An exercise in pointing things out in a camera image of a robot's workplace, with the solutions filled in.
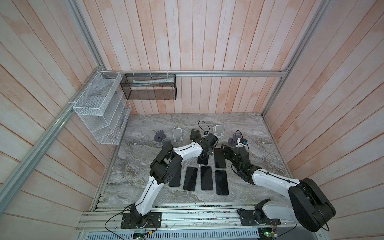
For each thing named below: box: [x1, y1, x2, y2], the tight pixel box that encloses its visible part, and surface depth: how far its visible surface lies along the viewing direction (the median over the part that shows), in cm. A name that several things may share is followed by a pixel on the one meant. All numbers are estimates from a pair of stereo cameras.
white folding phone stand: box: [172, 126, 183, 142], surface depth 106 cm
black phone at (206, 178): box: [200, 166, 213, 190], surface depth 87 cm
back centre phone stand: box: [190, 129, 202, 142], surface depth 103 cm
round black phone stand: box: [154, 129, 166, 143], surface depth 104 cm
